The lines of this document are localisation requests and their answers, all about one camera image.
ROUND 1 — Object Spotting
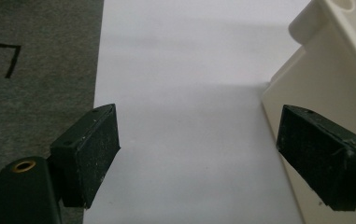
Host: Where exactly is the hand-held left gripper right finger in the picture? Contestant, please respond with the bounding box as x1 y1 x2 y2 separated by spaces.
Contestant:
276 104 356 212

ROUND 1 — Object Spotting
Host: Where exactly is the cream plastic container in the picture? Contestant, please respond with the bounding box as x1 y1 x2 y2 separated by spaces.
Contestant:
262 0 356 224

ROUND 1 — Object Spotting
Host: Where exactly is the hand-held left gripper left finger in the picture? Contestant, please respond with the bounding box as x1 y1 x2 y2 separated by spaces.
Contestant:
49 103 121 209

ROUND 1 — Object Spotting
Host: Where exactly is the grey carpet with black mark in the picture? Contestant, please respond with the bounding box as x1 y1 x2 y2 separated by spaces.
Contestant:
0 0 106 224

